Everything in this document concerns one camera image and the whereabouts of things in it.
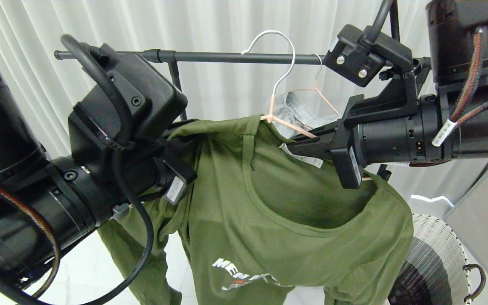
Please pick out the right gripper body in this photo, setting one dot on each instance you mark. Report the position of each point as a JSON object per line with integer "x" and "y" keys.
{"x": 396, "y": 135}

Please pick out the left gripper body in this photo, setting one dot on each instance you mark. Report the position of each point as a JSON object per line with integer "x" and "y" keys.
{"x": 79, "y": 199}

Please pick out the pink clothes hanger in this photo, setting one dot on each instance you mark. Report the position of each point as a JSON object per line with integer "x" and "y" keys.
{"x": 275, "y": 84}
{"x": 318, "y": 87}

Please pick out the pale grey shorts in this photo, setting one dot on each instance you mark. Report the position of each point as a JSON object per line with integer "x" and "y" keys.
{"x": 295, "y": 114}

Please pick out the green garment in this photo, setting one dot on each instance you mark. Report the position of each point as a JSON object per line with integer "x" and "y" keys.
{"x": 290, "y": 228}

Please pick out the white laundry basket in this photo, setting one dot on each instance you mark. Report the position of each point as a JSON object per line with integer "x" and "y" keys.
{"x": 439, "y": 262}

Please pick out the white curtain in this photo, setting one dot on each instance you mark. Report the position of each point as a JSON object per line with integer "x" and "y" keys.
{"x": 184, "y": 21}

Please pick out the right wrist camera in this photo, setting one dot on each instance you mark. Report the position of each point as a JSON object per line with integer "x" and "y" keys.
{"x": 367, "y": 55}

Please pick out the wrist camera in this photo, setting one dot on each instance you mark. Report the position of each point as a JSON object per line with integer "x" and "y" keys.
{"x": 367, "y": 55}
{"x": 134, "y": 101}

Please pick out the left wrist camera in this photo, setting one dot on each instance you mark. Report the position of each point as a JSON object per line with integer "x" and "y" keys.
{"x": 134, "y": 101}

